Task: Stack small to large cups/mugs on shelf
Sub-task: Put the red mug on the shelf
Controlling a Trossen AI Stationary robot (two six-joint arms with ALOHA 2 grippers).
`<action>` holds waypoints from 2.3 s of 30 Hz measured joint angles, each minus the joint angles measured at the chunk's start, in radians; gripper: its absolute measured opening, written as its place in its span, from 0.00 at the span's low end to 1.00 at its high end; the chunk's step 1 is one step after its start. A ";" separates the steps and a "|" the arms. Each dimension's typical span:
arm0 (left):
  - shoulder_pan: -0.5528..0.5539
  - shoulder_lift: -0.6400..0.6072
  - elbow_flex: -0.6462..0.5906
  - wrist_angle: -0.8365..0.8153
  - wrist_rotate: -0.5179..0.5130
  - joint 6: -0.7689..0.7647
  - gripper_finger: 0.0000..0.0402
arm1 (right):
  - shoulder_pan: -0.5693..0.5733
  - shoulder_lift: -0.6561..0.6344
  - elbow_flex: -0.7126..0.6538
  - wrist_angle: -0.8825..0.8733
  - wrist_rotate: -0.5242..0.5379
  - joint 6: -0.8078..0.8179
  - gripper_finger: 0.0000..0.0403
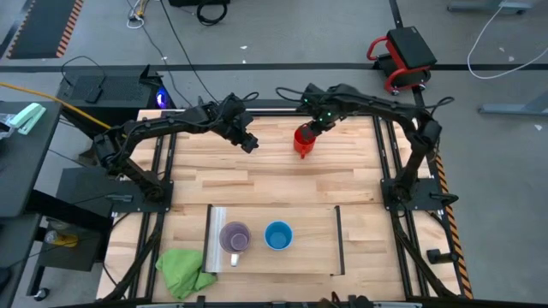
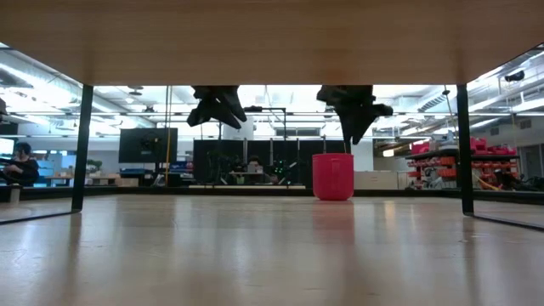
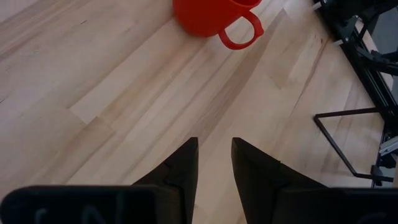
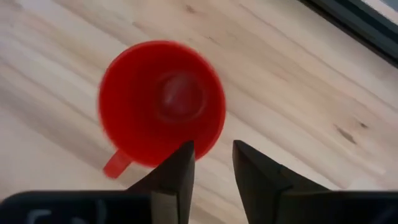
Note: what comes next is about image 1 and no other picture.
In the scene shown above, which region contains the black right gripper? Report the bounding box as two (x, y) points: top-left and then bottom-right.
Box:
(300, 104), (340, 142)

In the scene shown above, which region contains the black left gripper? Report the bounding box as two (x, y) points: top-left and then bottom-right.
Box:
(216, 92), (260, 154)

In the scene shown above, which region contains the red mug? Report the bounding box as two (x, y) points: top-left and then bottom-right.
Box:
(293, 123), (319, 160)

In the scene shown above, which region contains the purple mug with white handle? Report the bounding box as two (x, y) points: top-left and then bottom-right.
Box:
(218, 220), (253, 268)

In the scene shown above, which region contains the blue cup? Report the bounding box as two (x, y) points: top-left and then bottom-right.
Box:
(263, 220), (295, 251)

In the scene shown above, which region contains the red and black rolling stool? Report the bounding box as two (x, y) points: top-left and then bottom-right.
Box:
(366, 26), (438, 96)

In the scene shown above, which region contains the green cloth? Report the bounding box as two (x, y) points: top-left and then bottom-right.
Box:
(155, 249), (217, 300)

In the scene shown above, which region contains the black computer tower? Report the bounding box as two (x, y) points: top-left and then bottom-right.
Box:
(57, 64), (176, 129)

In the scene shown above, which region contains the black box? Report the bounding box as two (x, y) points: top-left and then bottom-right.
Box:
(168, 0), (231, 8)

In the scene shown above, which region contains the black phone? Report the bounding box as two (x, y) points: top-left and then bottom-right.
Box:
(84, 75), (107, 105)

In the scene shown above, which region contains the black clamp knob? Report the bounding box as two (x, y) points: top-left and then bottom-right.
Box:
(426, 248), (456, 264)

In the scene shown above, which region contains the black cart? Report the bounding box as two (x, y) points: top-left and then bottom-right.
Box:
(25, 165), (113, 297)

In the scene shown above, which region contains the orange black hazard tape strip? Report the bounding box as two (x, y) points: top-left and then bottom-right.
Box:
(423, 106), (474, 299)

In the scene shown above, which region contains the yellow item on cart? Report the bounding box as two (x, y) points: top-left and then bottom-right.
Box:
(44, 228), (81, 249)

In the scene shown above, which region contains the grey metal table leg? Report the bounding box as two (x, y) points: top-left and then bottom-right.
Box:
(447, 0), (533, 15)

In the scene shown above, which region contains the mint green stapler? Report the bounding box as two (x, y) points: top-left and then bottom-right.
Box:
(9, 102), (47, 136)

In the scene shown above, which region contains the black side desk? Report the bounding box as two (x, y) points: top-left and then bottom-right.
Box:
(0, 101), (63, 219)

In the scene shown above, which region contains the black mat with orange stripes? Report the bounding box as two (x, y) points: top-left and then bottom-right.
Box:
(6, 0), (85, 60)

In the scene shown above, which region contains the thick black floor cable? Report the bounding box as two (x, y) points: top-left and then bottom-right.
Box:
(158, 0), (226, 109)

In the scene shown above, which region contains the thin grey floor cable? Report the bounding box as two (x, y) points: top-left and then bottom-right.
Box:
(128, 0), (194, 109)

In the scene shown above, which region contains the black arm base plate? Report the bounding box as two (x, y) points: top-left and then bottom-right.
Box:
(111, 179), (175, 214)
(380, 177), (459, 211)

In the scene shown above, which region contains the coiled black cable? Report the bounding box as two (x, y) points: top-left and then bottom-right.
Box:
(195, 2), (229, 27)

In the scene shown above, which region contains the white and yellow cable bundle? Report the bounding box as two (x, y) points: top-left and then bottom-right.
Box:
(126, 0), (151, 30)

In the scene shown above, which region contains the white floor cable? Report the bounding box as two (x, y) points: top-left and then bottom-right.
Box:
(466, 6), (548, 80)

